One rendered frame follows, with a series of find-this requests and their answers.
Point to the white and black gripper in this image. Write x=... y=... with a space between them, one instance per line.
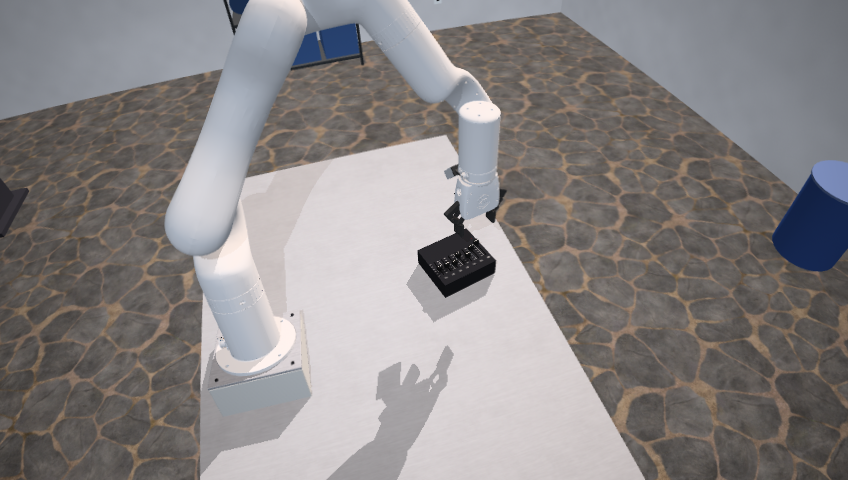
x=472 y=200

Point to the black lighting desk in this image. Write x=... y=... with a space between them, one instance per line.
x=473 y=263

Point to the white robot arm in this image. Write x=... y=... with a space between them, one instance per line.
x=201 y=215

